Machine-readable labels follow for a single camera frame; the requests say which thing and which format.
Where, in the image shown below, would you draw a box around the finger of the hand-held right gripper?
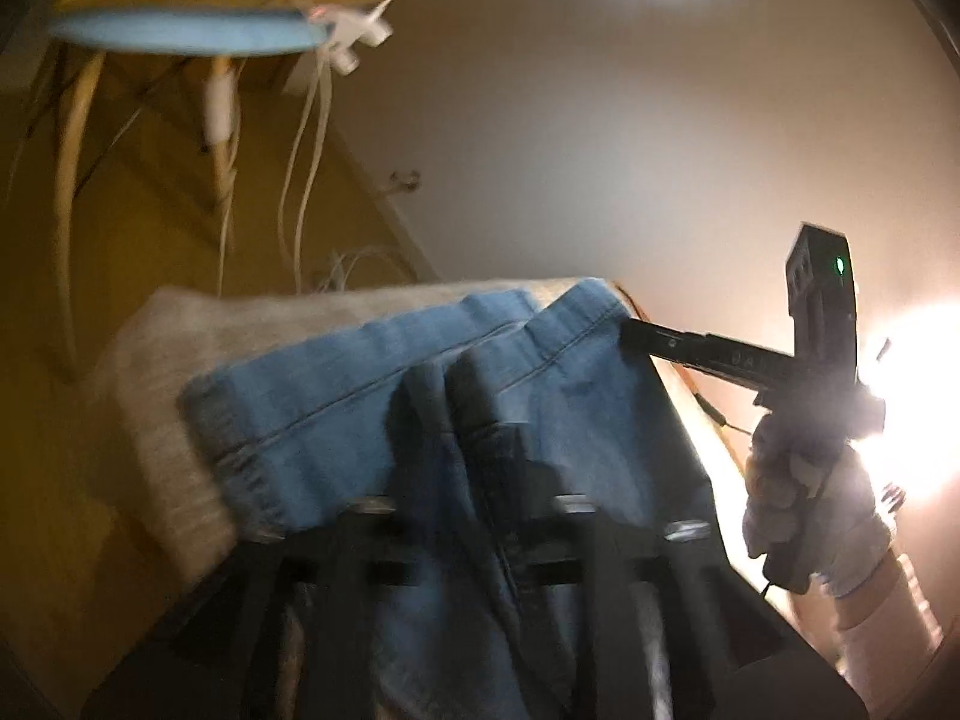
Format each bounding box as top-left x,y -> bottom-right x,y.
619,317 -> 797,392

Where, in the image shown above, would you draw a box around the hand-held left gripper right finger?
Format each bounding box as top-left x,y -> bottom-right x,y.
516,463 -> 812,720

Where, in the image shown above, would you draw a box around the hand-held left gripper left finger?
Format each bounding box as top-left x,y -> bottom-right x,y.
82,495 -> 422,720

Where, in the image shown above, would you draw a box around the blue denim pants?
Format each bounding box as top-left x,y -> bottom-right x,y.
178,277 -> 722,720

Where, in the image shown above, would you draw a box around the person's right forearm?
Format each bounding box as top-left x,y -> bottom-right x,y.
831,551 -> 947,685

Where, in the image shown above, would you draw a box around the person's right hand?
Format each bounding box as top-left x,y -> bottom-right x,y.
741,412 -> 895,599

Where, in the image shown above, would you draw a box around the beige knitted blanket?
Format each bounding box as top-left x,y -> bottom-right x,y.
90,276 -> 638,595

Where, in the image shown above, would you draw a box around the white power plug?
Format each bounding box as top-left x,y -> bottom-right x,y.
313,3 -> 395,77

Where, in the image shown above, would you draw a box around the white cables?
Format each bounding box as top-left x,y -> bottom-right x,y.
276,52 -> 407,295

